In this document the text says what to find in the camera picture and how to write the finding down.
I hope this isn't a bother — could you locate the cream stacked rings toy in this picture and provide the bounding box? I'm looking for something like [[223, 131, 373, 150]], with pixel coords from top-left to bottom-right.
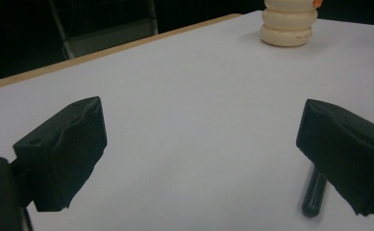
[[260, 0, 323, 48]]

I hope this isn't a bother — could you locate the black marker pen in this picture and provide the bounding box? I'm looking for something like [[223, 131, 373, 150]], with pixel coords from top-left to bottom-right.
[[301, 167, 329, 218]]

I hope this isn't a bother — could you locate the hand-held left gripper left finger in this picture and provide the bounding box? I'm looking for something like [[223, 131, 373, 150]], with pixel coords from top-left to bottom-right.
[[9, 95, 108, 213]]

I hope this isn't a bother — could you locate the grey metal chair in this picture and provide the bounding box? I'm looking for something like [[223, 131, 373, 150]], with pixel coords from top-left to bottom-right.
[[47, 0, 160, 61]]

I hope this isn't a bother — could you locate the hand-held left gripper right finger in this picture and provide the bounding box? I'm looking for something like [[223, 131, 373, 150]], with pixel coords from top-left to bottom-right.
[[295, 98, 374, 217]]

